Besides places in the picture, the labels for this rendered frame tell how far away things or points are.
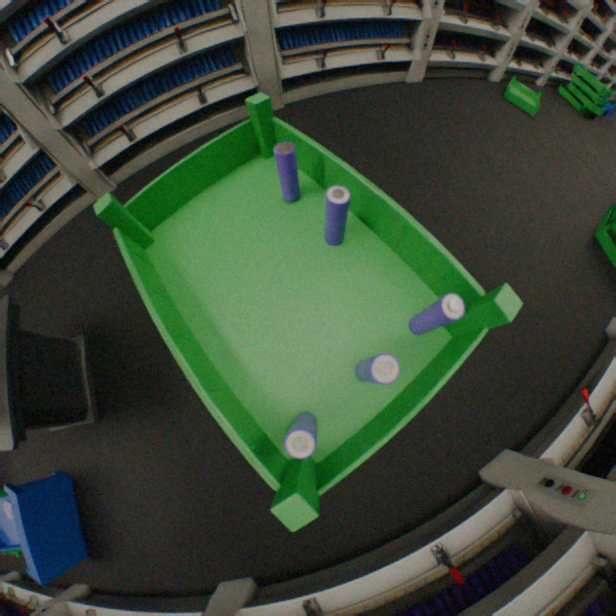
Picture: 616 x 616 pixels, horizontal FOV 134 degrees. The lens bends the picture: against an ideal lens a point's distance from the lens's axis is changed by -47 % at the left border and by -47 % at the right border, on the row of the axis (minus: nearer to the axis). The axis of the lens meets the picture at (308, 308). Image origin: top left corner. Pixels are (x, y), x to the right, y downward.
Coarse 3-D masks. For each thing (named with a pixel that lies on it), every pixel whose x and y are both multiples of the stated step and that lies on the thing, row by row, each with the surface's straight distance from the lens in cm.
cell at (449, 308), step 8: (448, 296) 17; (456, 296) 17; (432, 304) 18; (440, 304) 17; (448, 304) 17; (456, 304) 17; (424, 312) 19; (432, 312) 18; (440, 312) 17; (448, 312) 17; (456, 312) 17; (416, 320) 20; (424, 320) 19; (432, 320) 18; (440, 320) 17; (448, 320) 17; (416, 328) 21; (424, 328) 20; (432, 328) 19
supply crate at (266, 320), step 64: (256, 128) 30; (192, 192) 31; (256, 192) 28; (320, 192) 27; (128, 256) 24; (192, 256) 26; (256, 256) 24; (320, 256) 23; (384, 256) 24; (448, 256) 20; (192, 320) 24; (256, 320) 22; (320, 320) 21; (384, 320) 22; (192, 384) 18; (256, 384) 21; (320, 384) 21; (256, 448) 18; (320, 448) 21
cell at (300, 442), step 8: (304, 416) 19; (312, 416) 20; (296, 424) 16; (304, 424) 16; (312, 424) 17; (288, 432) 15; (296, 432) 15; (304, 432) 15; (312, 432) 15; (288, 440) 15; (296, 440) 15; (304, 440) 15; (312, 440) 15; (288, 448) 15; (296, 448) 15; (304, 448) 15; (312, 448) 15; (296, 456) 15; (304, 456) 15
